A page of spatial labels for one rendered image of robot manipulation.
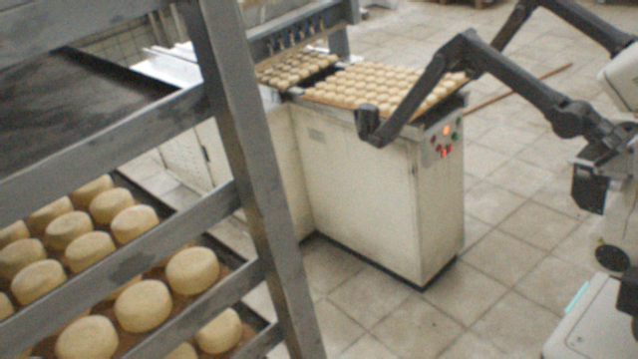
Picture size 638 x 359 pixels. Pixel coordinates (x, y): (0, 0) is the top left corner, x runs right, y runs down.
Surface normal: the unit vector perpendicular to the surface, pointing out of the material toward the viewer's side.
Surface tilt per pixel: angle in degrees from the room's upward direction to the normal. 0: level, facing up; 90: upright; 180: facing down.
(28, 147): 0
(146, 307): 0
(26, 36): 90
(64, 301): 90
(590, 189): 90
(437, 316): 0
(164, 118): 90
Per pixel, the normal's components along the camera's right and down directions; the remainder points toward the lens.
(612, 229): -0.70, 0.50
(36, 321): 0.68, 0.31
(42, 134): -0.17, -0.81
